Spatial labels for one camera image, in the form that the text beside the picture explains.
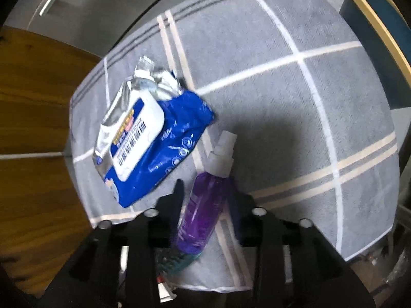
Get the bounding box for grey checked floor mat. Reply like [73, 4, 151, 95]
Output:
[70, 0, 399, 261]

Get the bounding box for stainless steel double oven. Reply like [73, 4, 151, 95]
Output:
[5, 0, 155, 56]

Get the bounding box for blue wet wipes pack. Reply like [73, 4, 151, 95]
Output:
[93, 56, 214, 208]

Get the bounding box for teal bin with yellow rim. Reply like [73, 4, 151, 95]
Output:
[339, 0, 410, 109]

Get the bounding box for teal blister pack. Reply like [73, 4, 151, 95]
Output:
[155, 249, 200, 275]

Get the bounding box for lower wooden cabinet drawers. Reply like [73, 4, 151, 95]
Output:
[1, 26, 99, 295]

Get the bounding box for purple spray bottle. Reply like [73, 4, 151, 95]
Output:
[175, 131, 237, 255]

